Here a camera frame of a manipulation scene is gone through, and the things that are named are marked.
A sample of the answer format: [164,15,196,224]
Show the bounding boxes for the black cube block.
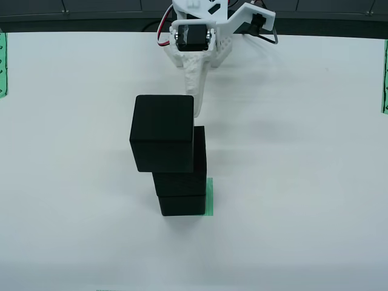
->
[157,193,207,217]
[152,125,207,197]
[129,94,195,173]

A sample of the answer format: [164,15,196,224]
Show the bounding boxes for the green striped square sheet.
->
[193,177,214,217]

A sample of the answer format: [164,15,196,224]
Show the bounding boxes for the wrist camera with white bracket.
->
[226,0,276,36]

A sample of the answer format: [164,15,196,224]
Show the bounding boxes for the grey white camera cable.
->
[242,27,279,45]

